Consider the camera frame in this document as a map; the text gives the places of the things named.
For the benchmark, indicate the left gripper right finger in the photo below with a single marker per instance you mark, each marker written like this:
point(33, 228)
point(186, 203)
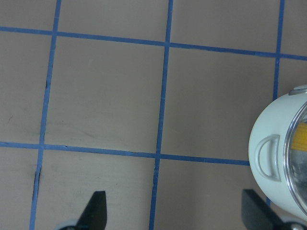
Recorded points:
point(256, 214)

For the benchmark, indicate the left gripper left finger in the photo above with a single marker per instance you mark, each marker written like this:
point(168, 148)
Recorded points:
point(94, 215)

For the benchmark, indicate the glass pot lid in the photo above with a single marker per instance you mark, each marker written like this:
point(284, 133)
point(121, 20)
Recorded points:
point(295, 164)

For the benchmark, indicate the yellow corn cob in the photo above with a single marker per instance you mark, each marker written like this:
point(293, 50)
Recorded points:
point(299, 141)

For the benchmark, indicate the pale green cooking pot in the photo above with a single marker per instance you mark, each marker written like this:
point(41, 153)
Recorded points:
point(266, 148)

